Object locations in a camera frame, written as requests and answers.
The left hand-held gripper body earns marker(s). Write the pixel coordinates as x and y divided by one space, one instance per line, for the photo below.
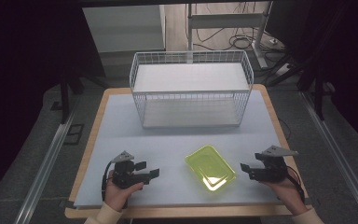
124 175

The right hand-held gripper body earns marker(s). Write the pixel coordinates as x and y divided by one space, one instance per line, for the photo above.
273 168

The person's left hand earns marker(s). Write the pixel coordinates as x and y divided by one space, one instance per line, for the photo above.
118 194

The person's right hand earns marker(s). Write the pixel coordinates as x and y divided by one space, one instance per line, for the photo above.
287 194

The light blue table mat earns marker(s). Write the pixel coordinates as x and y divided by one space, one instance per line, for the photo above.
167 143

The yellow-green plastic tray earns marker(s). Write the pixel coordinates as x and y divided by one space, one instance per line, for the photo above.
210 168

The black stand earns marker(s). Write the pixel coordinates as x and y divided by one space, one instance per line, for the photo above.
318 93
64 96

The white power strip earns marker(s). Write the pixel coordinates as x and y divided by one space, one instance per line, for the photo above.
276 43

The dark curtain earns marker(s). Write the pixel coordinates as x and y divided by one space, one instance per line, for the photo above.
21 62
348 62

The aluminium floor rail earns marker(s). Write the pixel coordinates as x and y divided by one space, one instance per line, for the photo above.
338 155
43 174

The white metal desk frame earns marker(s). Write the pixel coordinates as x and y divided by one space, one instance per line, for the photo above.
227 20

